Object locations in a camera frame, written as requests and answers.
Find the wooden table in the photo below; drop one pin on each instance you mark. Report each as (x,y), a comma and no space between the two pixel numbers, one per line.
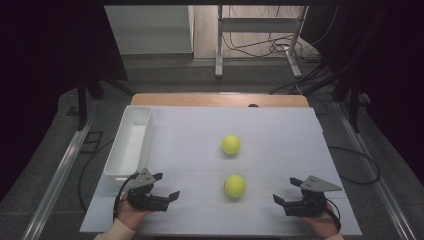
(216,100)

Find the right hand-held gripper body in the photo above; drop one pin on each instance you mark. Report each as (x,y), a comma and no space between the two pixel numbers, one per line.
(308,201)

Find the aluminium floor rail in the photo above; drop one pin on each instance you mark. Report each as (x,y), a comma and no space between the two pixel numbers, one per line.
(376,180)
(56,180)

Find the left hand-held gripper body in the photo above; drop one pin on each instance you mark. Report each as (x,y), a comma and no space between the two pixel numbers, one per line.
(146,200)

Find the white metal stand frame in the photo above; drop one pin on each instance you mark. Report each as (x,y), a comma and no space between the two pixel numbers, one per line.
(256,25)

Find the black square floor bracket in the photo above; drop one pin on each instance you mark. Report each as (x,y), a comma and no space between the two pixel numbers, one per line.
(87,142)

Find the white table mat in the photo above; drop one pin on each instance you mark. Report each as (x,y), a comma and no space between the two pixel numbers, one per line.
(273,133)

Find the person's left hand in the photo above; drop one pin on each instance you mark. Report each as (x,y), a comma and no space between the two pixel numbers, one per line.
(131,215)

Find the white cabinet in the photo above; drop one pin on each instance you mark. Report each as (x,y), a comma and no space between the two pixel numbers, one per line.
(150,30)

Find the white rectangular plastic bin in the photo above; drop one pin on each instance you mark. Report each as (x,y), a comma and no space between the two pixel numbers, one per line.
(131,143)

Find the person's right hand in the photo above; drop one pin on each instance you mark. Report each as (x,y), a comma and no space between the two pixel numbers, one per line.
(321,225)

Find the black tripod stand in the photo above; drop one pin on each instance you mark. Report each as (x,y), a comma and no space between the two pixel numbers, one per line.
(354,106)
(82,106)

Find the yellow-green tennis ball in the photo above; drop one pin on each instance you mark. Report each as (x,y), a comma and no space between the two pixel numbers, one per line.
(235,186)
(230,144)

